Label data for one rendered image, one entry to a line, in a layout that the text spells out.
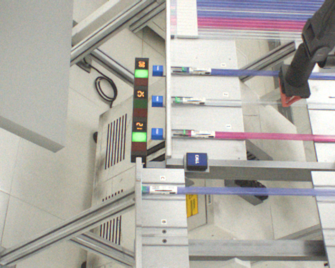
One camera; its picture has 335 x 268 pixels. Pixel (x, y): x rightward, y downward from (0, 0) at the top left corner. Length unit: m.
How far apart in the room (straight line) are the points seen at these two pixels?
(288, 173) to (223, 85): 0.31
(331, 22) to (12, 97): 0.72
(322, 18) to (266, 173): 0.40
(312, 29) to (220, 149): 0.37
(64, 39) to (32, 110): 0.28
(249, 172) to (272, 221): 0.54
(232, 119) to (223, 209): 0.33
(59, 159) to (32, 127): 0.90
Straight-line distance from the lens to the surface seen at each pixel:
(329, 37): 1.36
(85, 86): 2.52
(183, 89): 1.58
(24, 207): 2.03
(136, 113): 1.53
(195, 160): 1.38
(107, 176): 2.15
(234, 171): 1.45
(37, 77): 1.41
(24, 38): 1.45
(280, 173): 1.48
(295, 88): 1.50
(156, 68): 1.61
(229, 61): 1.67
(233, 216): 1.78
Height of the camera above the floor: 1.50
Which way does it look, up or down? 33 degrees down
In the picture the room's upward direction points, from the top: 62 degrees clockwise
